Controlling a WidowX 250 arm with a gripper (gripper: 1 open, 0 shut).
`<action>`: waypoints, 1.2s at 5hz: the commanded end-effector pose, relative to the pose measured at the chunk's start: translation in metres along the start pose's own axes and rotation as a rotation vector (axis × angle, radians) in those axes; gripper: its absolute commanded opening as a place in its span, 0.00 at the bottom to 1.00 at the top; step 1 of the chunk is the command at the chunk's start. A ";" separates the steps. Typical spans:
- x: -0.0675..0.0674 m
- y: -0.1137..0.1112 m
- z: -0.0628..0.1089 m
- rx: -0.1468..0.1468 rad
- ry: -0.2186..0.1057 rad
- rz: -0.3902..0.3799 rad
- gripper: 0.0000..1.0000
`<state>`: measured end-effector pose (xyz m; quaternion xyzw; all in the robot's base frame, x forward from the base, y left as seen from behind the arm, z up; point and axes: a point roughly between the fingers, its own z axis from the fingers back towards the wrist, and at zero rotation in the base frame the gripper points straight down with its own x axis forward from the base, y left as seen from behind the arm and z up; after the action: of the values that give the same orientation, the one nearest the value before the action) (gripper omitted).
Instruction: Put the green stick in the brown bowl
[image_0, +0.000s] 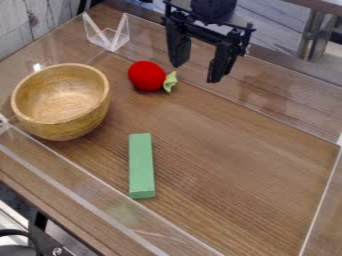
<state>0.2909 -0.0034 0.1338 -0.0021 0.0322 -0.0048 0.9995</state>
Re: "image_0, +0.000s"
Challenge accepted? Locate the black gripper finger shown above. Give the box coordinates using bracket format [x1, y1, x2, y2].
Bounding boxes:
[165, 21, 190, 68]
[206, 42, 237, 83]

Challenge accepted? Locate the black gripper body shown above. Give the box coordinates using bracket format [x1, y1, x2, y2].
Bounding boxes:
[162, 0, 256, 56]

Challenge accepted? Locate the red plush strawberry toy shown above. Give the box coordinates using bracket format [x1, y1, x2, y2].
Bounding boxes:
[128, 61, 177, 93]

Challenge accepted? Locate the clear acrylic corner bracket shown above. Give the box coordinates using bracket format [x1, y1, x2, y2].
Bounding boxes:
[81, 13, 129, 52]

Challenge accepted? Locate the green rectangular stick block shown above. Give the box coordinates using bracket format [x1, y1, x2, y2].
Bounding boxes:
[128, 133, 154, 199]

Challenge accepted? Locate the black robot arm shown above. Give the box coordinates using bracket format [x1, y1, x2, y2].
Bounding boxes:
[162, 0, 256, 83]

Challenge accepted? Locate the metal table leg background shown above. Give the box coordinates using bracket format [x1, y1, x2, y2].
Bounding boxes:
[296, 9, 337, 62]

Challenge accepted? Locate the black table frame leg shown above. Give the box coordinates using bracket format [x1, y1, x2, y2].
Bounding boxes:
[0, 208, 77, 256]

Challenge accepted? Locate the brown wooden bowl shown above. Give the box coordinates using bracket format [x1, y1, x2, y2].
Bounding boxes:
[10, 63, 110, 141]

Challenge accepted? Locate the clear acrylic barrier wall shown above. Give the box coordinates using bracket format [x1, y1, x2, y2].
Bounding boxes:
[0, 115, 222, 256]

